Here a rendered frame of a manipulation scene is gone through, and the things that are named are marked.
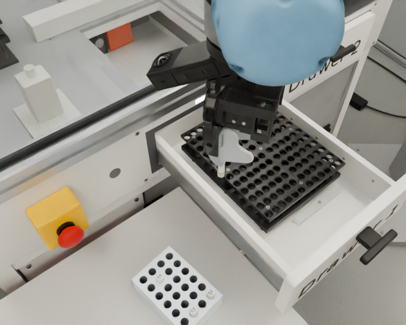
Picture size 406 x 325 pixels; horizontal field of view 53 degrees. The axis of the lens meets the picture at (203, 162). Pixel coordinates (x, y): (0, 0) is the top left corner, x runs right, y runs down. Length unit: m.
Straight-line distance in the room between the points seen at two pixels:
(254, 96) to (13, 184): 0.36
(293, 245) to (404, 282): 1.06
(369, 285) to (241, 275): 0.98
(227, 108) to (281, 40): 0.22
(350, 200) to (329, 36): 0.52
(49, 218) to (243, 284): 0.33
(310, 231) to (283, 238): 0.05
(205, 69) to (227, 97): 0.04
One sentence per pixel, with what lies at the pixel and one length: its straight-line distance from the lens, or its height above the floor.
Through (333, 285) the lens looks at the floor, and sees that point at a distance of 1.61.
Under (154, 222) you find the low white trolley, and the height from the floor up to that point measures 0.76.
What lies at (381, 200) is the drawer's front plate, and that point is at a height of 0.93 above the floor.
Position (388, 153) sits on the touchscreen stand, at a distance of 1.99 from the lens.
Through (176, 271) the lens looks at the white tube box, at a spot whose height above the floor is 0.80.
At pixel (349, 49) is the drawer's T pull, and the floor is 0.91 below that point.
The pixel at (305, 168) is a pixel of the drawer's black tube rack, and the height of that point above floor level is 0.90.
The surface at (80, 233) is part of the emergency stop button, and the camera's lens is 0.64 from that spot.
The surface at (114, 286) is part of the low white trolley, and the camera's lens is 0.73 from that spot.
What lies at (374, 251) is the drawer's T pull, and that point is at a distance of 0.62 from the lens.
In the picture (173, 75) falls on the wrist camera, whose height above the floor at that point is 1.13.
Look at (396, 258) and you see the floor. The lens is 1.74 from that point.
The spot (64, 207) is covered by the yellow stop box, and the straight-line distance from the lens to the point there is 0.64.
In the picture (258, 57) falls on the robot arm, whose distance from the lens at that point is 0.25.
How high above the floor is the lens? 1.42
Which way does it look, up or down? 51 degrees down
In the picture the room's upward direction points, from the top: straight up
